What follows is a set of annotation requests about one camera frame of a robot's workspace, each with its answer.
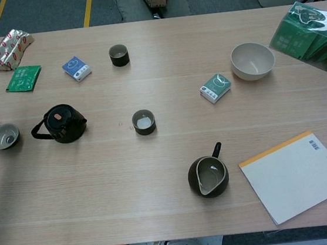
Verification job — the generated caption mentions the gold red foil bag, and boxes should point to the gold red foil bag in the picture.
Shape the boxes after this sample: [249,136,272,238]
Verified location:
[0,27,39,72]

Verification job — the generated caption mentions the green tissue pack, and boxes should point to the green tissue pack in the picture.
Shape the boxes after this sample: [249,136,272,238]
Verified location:
[197,72,234,106]

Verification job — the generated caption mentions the green tea sachet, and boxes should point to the green tea sachet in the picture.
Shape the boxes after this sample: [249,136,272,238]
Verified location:
[3,64,45,94]

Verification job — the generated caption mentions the seated person grey trousers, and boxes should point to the seated person grey trousers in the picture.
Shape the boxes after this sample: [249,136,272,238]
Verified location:
[109,0,193,25]

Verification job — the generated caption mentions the black cast iron teapot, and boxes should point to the black cast iron teapot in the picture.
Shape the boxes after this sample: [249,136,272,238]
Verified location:
[28,101,90,148]

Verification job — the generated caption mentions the beige ceramic bowl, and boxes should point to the beige ceramic bowl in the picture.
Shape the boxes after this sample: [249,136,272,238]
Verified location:
[228,40,278,84]

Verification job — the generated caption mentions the white notepad orange strip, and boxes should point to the white notepad orange strip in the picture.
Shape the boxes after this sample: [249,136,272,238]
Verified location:
[235,129,327,230]

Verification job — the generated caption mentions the blue tissue pack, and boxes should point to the blue tissue pack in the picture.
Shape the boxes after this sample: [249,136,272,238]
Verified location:
[61,54,93,84]

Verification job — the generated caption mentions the dark olive ceramic cup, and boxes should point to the dark olive ceramic cup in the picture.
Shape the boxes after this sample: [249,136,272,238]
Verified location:
[130,108,158,137]
[107,43,131,69]

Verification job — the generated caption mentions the dark ceramic pouring pitcher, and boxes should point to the dark ceramic pouring pitcher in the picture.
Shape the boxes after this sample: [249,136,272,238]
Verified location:
[184,141,232,201]

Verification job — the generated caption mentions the large green tea package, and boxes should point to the large green tea package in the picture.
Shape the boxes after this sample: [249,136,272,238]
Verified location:
[264,0,327,89]

